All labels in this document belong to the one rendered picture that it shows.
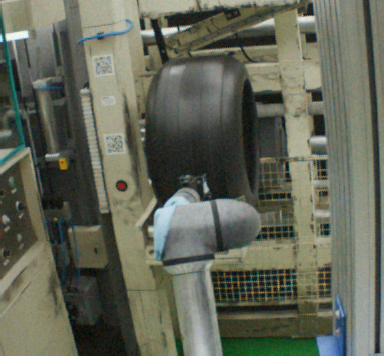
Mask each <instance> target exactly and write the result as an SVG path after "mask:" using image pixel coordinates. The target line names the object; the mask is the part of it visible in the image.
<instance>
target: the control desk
mask: <svg viewBox="0 0 384 356"><path fill-rule="evenodd" d="M48 240H49V235H48V231H47V227H46V223H45V218H44V214H43V210H42V206H41V201H40V193H39V189H38V184H37V180H36V176H35V172H34V163H33V160H32V155H31V151H30V147H24V148H23V149H21V151H19V152H18V153H16V154H14V155H13V156H12V157H11V158H9V159H8V160H7V161H5V162H4V163H3V164H1V165H0V356H78V353H77V349H76V346H75V342H74V338H73V333H72V330H71V326H70V322H69V318H68V314H67V310H66V306H65V302H64V298H63V294H62V290H61V286H60V282H59V278H58V274H57V269H56V266H55V261H54V257H53V253H52V249H51V245H50V241H48Z"/></svg>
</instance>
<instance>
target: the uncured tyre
mask: <svg viewBox="0 0 384 356"><path fill-rule="evenodd" d="M145 142H146V153H147V168H148V172H149V177H150V182H151V185H152V188H153V192H154V195H155V197H156V199H157V201H158V203H159V205H160V208H164V206H165V204H166V202H167V201H168V200H169V199H170V198H172V197H173V196H174V195H175V194H176V193H177V192H178V191H179V190H180V184H179V178H180V177H181V176H182V175H184V178H185V177H186V175H192V176H194V177H201V176H203V174H204V173H205V174H206V185H207V187H208V188H209V190H210V193H212V198H210V200H207V201H212V200H215V199H234V198H237V197H239V196H241V195H244V194H245V197H246V201H247V204H249V205H251V206H252V207H253V208H255V206H256V203H257V199H258V192H259V181H260V133H259V123H258V116H257V109H256V103H255V97H254V91H253V86H252V82H251V78H250V75H249V72H248V70H247V68H246V67H245V65H243V64H242V63H241V62H240V61H238V59H235V58H234V57H233V56H229V55H225V54H219V55H209V56H190V57H180V58H175V59H172V60H170V61H167V62H166V63H165V64H164V65H163V66H162V67H161V68H160V69H159V70H158V72H157V73H155V76H154V77H153V79H152V81H151V83H150V87H149V90H148V95H147V101H146V111H145Z"/></svg>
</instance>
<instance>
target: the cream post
mask: <svg viewBox="0 0 384 356"><path fill-rule="evenodd" d="M78 1H79V10H80V15H81V19H80V20H81V25H82V27H83V28H82V29H83V32H82V34H83V38H85V37H88V36H93V35H97V33H100V32H104V33H110V32H120V31H123V30H125V29H126V23H125V13H124V7H123V2H122V0H78ZM127 37H128V34H127V33H124V34H119V35H112V36H108V37H105V38H104V39H102V40H98V38H97V39H92V40H88V41H85V42H84V44H85V45H84V48H85V53H86V59H87V61H86V63H87V68H88V73H89V83H90V88H91V93H92V96H91V99H92V103H93V109H94V114H95V124H96V129H97V135H98V139H99V150H100V155H101V159H102V166H103V171H104V176H105V181H106V187H107V192H108V200H109V208H110V212H111V217H112V223H113V229H114V234H115V239H116V244H117V249H118V254H119V259H120V264H121V270H122V274H123V279H124V283H125V287H126V291H127V295H128V299H129V304H130V308H131V313H132V318H133V323H134V328H135V333H136V337H137V342H138V346H139V351H140V356H177V352H176V347H175V341H174V334H173V325H172V320H171V314H170V309H169V303H168V298H167V292H166V287H165V281H164V277H163V270H162V264H153V265H146V260H145V254H144V250H139V249H138V245H137V240H136V235H135V229H134V226H135V225H136V223H137V222H138V221H139V218H140V217H141V216H142V214H143V213H144V212H145V210H146V209H147V207H148V205H149V204H150V202H151V199H150V193H149V187H148V181H147V169H146V163H145V156H144V151H143V144H142V139H141V132H140V127H139V121H138V116H139V114H138V109H137V102H136V97H135V91H134V79H133V74H132V68H131V62H130V58H131V56H130V51H129V45H128V40H127ZM105 54H112V58H113V69H114V74H113V75H103V76H96V77H95V73H94V68H93V63H92V62H93V58H92V57H95V56H101V55H105ZM110 96H114V100H115V104H114V105H106V106H103V105H102V100H101V98H105V97H110ZM122 133H123V135H124V141H125V152H126V154H112V155H107V151H106V146H105V141H104V136H103V135H111V134H122ZM119 182H124V183H125V186H126V188H125V190H119V189H118V187H117V184H118V183H119Z"/></svg>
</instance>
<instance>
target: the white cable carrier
mask: <svg viewBox="0 0 384 356"><path fill-rule="evenodd" d="M88 87H89V88H88V89H81V90H80V93H91V88H90V86H88ZM91 96H92V95H89V96H81V97H84V98H82V102H83V106H84V107H83V108H82V109H83V114H84V115H85V114H87V115H85V116H84V119H85V123H87V124H86V131H88V132H87V136H88V137H87V138H88V140H89V139H90V140H89V141H88V144H90V145H89V148H91V149H90V152H91V157H92V158H91V160H93V161H92V162H91V164H92V165H93V166H92V168H94V169H93V173H95V174H94V177H96V178H95V181H96V182H95V184H96V185H97V186H96V189H97V193H99V194H98V197H100V198H99V199H98V200H99V201H100V202H99V204H100V205H101V206H100V207H109V200H108V192H107V187H106V181H105V176H104V171H103V166H102V159H101V155H100V150H99V139H98V135H97V129H96V124H95V114H94V109H93V103H92V99H91Z"/></svg>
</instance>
